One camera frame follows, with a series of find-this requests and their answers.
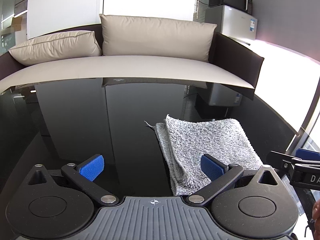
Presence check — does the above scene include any grey terry towel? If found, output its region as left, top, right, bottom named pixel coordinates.
left=152, top=116, right=263, bottom=196

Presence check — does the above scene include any person's right hand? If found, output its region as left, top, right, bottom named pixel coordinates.
left=312, top=200, right=320, bottom=231

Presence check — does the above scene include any dark brown sofa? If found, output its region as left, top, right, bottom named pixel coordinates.
left=1, top=23, right=264, bottom=98

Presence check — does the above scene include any small beige side cushion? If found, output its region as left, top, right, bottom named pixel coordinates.
left=9, top=30, right=102, bottom=66

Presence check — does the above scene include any large beige back cushion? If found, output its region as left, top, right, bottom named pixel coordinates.
left=99, top=14, right=217, bottom=62

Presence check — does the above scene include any silver mini fridge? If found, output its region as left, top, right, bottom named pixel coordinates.
left=204, top=5, right=258, bottom=44

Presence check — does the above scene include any cardboard box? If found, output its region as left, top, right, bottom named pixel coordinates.
left=11, top=16, right=23, bottom=31

